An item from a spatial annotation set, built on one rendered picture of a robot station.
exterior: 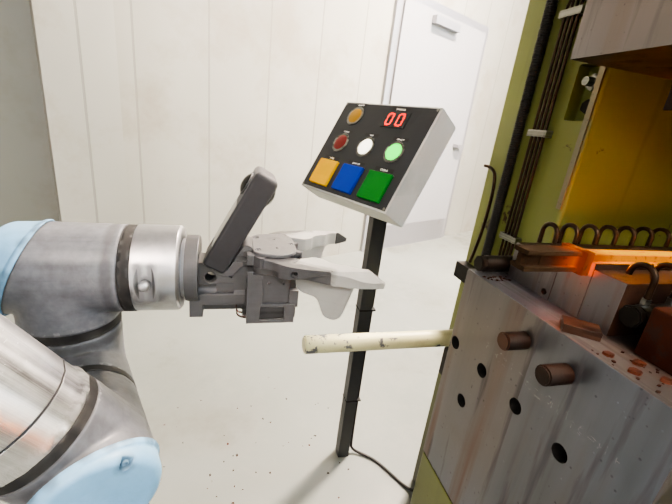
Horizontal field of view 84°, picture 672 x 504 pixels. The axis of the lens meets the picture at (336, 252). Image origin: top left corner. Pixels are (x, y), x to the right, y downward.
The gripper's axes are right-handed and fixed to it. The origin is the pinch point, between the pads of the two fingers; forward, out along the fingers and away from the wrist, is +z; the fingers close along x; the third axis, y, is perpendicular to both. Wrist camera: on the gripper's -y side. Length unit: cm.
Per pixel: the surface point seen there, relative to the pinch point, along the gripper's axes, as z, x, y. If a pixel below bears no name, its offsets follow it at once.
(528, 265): 23.7, 0.6, 1.1
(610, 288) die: 32.9, 5.6, 2.2
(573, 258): 31.2, 0.5, 0.0
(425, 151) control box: 27, -41, -10
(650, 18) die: 32.9, -1.8, -30.4
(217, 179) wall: -26, -217, 30
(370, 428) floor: 40, -68, 100
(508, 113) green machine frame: 47, -41, -21
